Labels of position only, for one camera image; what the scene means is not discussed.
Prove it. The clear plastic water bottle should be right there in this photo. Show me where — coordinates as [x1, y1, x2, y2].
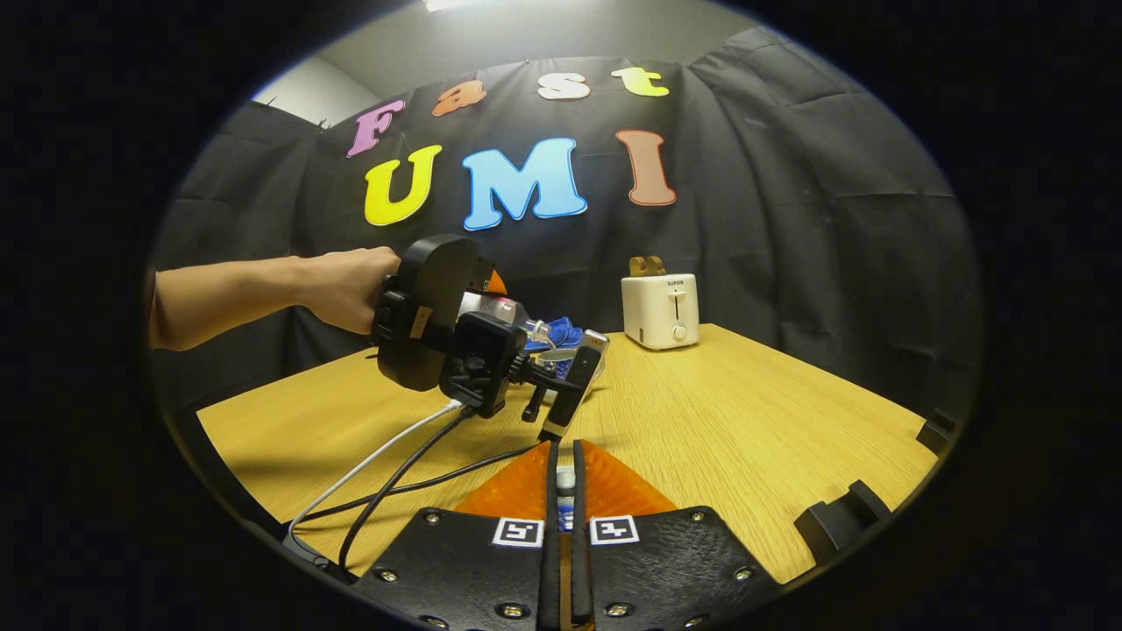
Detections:
[456, 289, 562, 351]

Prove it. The black backdrop cloth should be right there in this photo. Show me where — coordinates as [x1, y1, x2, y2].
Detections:
[149, 26, 983, 422]

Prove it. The black cable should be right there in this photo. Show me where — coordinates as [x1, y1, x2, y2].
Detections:
[337, 408, 479, 575]
[294, 444, 540, 527]

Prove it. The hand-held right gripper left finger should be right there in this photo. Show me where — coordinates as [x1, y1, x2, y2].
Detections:
[351, 441, 562, 631]

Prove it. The black bracket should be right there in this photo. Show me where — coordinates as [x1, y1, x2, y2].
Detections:
[793, 479, 893, 566]

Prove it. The white toaster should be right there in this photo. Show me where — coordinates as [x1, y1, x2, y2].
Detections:
[621, 273, 700, 351]

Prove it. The blue folded towel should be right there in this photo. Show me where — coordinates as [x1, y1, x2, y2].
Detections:
[523, 315, 586, 353]

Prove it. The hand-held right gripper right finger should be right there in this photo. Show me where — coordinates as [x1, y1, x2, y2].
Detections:
[572, 438, 781, 631]

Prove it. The white cable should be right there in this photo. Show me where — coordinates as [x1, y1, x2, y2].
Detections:
[288, 399, 464, 537]

